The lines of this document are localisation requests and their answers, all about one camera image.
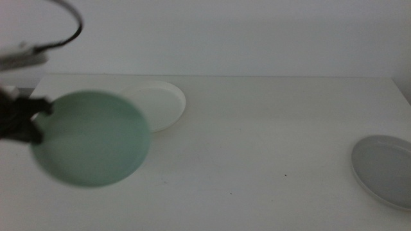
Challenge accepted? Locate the pale green shallow bowl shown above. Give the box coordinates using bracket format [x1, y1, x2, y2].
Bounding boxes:
[30, 90, 153, 188]

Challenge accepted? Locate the white shallow bowl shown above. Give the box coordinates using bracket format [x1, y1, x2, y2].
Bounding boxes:
[121, 80, 187, 133]

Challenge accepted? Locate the grey shallow bowl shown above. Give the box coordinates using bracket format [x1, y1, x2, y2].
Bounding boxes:
[350, 134, 411, 212]

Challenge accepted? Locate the white side furniture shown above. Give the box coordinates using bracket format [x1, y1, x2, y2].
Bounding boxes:
[3, 85, 21, 99]

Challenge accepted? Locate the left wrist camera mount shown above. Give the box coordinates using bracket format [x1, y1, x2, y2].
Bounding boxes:
[0, 42, 49, 72]

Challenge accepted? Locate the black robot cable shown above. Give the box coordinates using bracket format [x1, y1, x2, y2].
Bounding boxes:
[33, 0, 84, 55]

